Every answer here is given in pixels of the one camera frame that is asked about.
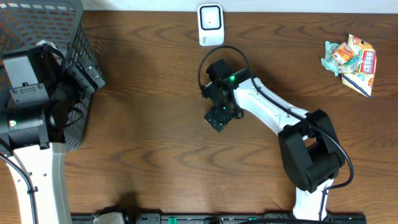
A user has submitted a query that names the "teal packet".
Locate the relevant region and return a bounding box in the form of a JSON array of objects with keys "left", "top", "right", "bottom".
[{"left": 321, "top": 41, "right": 339, "bottom": 77}]

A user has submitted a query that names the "orange tissue pack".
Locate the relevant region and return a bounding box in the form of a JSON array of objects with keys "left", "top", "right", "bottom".
[{"left": 331, "top": 42, "right": 354, "bottom": 65}]

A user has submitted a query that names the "white blue snack bag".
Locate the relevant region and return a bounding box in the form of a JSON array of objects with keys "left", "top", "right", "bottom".
[{"left": 340, "top": 34, "right": 377, "bottom": 98}]

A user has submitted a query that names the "small green white carton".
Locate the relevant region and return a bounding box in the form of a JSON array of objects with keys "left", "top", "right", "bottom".
[{"left": 337, "top": 56, "right": 363, "bottom": 73}]

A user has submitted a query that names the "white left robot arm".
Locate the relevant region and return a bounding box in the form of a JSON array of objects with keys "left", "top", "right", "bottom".
[{"left": 1, "top": 42, "right": 80, "bottom": 223}]

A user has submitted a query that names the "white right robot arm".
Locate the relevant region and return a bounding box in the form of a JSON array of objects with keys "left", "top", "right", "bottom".
[{"left": 201, "top": 60, "right": 345, "bottom": 221}]

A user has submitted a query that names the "white barcode scanner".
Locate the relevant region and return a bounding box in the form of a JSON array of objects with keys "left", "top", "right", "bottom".
[{"left": 197, "top": 3, "right": 224, "bottom": 47}]

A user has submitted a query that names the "grey plastic mesh basket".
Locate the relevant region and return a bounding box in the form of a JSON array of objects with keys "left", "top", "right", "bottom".
[{"left": 1, "top": 0, "right": 97, "bottom": 152}]

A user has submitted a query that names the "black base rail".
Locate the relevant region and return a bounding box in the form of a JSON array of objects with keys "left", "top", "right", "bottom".
[{"left": 70, "top": 212, "right": 368, "bottom": 224}]

